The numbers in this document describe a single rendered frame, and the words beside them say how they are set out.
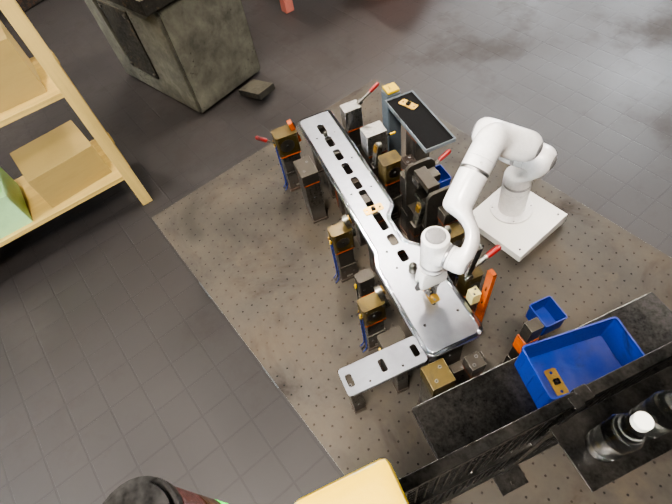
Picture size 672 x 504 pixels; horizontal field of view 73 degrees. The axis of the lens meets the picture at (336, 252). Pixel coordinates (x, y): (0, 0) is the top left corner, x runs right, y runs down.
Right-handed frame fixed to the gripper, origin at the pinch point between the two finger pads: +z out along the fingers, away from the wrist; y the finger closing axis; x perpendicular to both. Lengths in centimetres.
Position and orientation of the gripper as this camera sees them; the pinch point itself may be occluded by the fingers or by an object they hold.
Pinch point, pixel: (430, 289)
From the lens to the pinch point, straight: 161.4
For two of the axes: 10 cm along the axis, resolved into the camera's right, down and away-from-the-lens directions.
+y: -9.1, 3.9, -1.3
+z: 1.2, 5.6, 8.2
